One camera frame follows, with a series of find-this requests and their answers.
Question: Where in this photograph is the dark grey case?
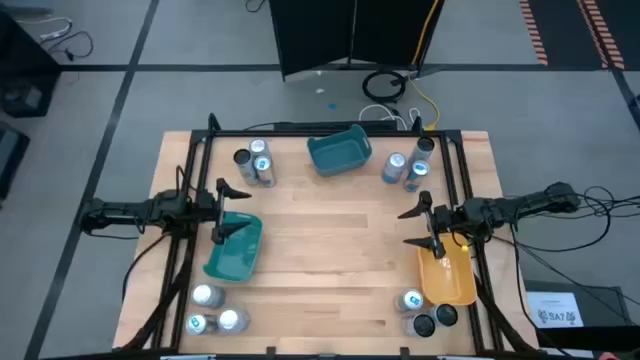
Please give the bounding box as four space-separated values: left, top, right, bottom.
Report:
0 122 31 201

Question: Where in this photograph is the black desk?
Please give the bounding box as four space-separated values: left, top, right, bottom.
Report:
0 9 61 119

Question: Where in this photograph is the white SA7 label sign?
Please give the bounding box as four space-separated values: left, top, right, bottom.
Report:
526 291 585 330

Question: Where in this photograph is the yellow plastic bin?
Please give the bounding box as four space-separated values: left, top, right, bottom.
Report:
417 232 478 307

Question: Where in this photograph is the green plastic bin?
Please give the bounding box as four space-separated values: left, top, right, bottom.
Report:
202 210 265 284

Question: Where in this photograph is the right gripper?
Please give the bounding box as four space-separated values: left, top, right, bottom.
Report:
397 190 471 260

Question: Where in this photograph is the black box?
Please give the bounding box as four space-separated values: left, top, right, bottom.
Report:
522 279 640 351

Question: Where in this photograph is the black cable bundle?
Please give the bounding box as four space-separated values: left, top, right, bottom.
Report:
499 184 640 311

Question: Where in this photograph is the black mat with orange stripes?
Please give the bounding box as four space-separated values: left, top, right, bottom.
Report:
518 0 640 71

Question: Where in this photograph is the black folding screen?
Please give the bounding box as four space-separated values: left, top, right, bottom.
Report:
268 0 446 82

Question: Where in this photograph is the yellow cable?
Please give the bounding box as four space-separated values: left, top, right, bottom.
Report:
407 0 442 132

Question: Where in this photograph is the blue-grey plastic bin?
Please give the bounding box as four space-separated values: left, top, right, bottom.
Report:
306 123 374 178

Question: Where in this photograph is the black metal table frame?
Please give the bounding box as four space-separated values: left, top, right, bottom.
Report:
119 112 541 359

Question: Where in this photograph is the silver-top Spindrift can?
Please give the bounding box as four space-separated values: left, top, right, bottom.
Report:
248 138 271 160
216 307 252 335
381 151 409 185
190 283 227 309

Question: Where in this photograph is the white cable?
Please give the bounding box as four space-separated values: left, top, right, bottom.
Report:
17 16 74 42
358 103 421 132

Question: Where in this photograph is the coiled black cable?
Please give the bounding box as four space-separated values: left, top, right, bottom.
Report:
361 68 409 105

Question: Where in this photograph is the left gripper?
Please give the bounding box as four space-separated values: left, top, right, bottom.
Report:
191 177 253 246

